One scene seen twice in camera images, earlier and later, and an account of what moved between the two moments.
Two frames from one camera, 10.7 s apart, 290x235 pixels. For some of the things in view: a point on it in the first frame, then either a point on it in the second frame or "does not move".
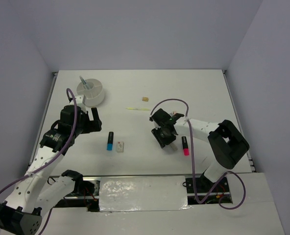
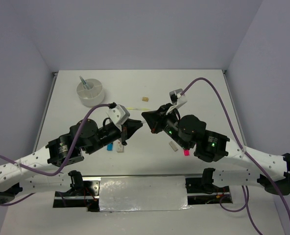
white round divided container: x=92 y=89 does not move
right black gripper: x=156 y=132 to x=154 y=118
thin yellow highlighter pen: x=134 y=108 does not move
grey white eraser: x=174 y=147 does not move
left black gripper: x=92 y=126 to x=132 y=126
